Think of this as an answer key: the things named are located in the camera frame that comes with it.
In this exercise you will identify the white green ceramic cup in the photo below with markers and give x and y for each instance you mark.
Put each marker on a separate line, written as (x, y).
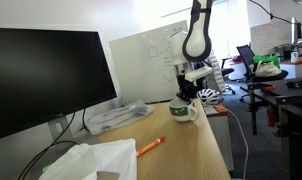
(182, 111)

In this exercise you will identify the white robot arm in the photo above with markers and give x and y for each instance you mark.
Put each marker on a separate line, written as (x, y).
(189, 49)

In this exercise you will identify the white paper bag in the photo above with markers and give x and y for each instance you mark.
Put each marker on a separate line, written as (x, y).
(87, 162)

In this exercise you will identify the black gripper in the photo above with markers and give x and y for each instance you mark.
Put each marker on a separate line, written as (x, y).
(187, 90)

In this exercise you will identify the black office chair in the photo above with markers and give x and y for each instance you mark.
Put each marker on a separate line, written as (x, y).
(247, 55)

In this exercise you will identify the green bag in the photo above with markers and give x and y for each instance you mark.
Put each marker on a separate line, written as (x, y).
(265, 59)

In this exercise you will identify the orange marker pen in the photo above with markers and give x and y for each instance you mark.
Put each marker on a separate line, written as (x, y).
(148, 147)

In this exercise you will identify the black computer monitor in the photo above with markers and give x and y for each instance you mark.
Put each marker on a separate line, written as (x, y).
(47, 74)

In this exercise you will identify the white bicycle helmet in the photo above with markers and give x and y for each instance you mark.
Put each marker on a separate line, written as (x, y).
(208, 97)

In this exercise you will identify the white whiteboard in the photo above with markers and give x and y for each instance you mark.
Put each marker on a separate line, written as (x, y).
(144, 66)

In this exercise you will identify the white cloth bag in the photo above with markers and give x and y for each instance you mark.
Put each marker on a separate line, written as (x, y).
(265, 69)

